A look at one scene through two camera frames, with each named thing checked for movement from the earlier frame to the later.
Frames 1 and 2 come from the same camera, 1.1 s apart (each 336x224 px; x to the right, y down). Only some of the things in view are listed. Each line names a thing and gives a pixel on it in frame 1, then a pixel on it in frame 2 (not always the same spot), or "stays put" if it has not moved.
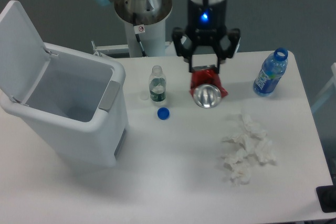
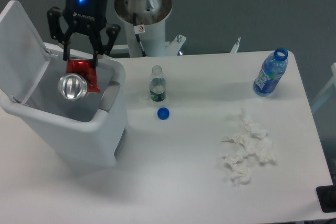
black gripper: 206,23 -> 86,11
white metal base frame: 170,48 stays put
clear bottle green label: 157,84 stays put
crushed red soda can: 206,88 -> 80,79
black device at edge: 326,196 stays put
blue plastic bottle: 273,68 stays put
